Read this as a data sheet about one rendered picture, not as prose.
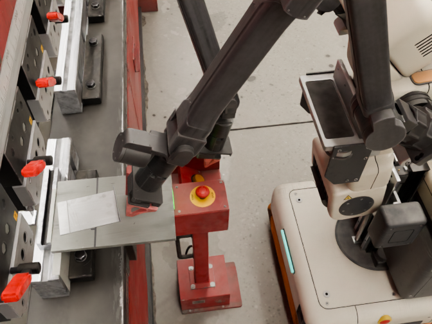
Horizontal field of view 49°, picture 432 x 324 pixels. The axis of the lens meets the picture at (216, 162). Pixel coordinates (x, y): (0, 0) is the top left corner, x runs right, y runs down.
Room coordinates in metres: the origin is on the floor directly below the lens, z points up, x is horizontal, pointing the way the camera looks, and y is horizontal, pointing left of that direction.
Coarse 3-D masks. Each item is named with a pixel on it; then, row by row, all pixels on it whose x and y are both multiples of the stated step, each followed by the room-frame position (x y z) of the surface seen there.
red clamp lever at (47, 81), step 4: (48, 76) 0.69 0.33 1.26; (52, 76) 0.69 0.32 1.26; (56, 76) 0.69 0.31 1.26; (60, 76) 0.69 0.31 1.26; (36, 80) 0.63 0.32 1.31; (40, 80) 0.63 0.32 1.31; (44, 80) 0.63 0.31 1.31; (48, 80) 0.63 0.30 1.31; (52, 80) 0.65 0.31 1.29; (56, 80) 0.68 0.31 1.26; (60, 80) 0.69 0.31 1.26; (36, 84) 0.62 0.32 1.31; (40, 84) 0.62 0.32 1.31; (44, 84) 0.62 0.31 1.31; (48, 84) 0.62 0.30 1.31; (52, 84) 0.64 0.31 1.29; (56, 84) 0.68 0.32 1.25; (60, 84) 0.68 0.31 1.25
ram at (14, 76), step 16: (0, 0) 0.66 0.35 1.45; (16, 0) 0.74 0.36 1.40; (32, 0) 0.82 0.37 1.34; (0, 16) 0.64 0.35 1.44; (0, 32) 0.61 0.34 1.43; (0, 48) 0.59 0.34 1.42; (16, 48) 0.65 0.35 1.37; (0, 64) 0.56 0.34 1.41; (16, 64) 0.62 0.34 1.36; (16, 80) 0.59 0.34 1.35; (0, 128) 0.47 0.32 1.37; (0, 144) 0.44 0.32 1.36; (0, 160) 0.42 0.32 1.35
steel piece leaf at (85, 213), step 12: (108, 192) 0.59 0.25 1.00; (72, 204) 0.56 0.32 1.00; (84, 204) 0.56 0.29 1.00; (96, 204) 0.56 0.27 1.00; (108, 204) 0.56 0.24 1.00; (72, 216) 0.53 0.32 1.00; (84, 216) 0.53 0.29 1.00; (96, 216) 0.53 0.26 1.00; (108, 216) 0.53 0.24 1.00; (72, 228) 0.50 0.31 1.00; (84, 228) 0.50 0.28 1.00
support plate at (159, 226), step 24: (72, 192) 0.59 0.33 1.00; (120, 192) 0.59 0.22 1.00; (168, 192) 0.60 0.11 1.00; (120, 216) 0.53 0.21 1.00; (144, 216) 0.53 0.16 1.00; (168, 216) 0.53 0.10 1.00; (72, 240) 0.47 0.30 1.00; (96, 240) 0.47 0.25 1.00; (120, 240) 0.47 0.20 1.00; (144, 240) 0.47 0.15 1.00; (168, 240) 0.48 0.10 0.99
